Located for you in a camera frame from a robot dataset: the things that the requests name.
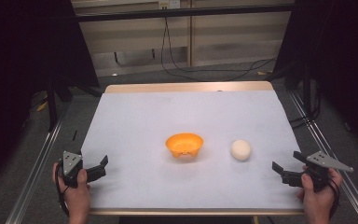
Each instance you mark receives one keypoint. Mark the black metal stand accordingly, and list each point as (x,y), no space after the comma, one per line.
(306,93)
(52,107)

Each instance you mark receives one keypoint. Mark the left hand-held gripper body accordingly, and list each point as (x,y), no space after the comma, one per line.
(71,162)

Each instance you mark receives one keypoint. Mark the orange plastic bowl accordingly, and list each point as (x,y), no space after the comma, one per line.
(184,145)

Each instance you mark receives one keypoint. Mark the aluminium floor rail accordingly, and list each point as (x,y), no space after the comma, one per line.
(35,174)
(326,146)

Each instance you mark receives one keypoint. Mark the white table sheet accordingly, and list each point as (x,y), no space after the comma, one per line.
(186,115)

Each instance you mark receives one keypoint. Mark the white wall socket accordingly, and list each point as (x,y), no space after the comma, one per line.
(169,3)

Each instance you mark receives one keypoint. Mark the small black stick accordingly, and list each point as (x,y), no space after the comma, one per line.
(74,134)

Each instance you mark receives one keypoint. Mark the white round bun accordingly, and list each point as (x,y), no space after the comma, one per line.
(240,150)

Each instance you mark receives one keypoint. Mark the black curtain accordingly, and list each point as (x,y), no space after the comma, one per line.
(21,62)
(341,62)

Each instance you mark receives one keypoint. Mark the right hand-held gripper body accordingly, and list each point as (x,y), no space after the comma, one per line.
(323,161)

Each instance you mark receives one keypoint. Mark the person's left hand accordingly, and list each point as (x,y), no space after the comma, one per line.
(77,199)

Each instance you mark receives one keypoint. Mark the yellow floor tape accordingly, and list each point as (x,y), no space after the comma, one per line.
(262,73)
(42,106)

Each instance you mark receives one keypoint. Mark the black horizontal frame bar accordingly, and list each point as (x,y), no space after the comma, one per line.
(183,13)

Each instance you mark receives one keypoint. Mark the person's right hand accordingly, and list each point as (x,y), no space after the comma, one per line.
(320,202)

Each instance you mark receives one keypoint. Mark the wooden table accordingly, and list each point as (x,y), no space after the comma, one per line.
(186,86)

